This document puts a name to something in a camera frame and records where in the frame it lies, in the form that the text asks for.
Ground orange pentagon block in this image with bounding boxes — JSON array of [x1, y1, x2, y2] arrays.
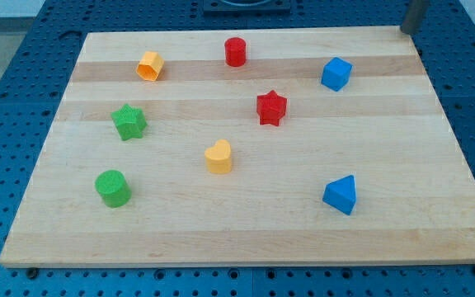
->
[[135, 51, 164, 82]]

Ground green cylinder block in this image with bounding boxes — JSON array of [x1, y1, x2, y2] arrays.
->
[[94, 170, 132, 208]]

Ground red cylinder block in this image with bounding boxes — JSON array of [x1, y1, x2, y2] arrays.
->
[[224, 37, 247, 67]]

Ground blue triangle block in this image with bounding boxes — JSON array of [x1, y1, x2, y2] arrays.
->
[[322, 175, 356, 215]]

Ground yellow heart block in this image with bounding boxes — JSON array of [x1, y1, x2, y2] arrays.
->
[[205, 139, 233, 174]]

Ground blue cube block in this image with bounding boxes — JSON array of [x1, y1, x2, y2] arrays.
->
[[321, 57, 353, 92]]

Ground red star block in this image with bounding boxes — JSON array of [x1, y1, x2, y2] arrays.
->
[[256, 90, 288, 126]]

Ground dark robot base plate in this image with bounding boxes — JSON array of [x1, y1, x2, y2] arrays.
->
[[202, 0, 291, 15]]

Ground green star block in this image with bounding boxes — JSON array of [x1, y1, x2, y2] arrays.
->
[[111, 104, 148, 141]]

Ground light wooden board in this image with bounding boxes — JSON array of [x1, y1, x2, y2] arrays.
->
[[0, 26, 475, 268]]

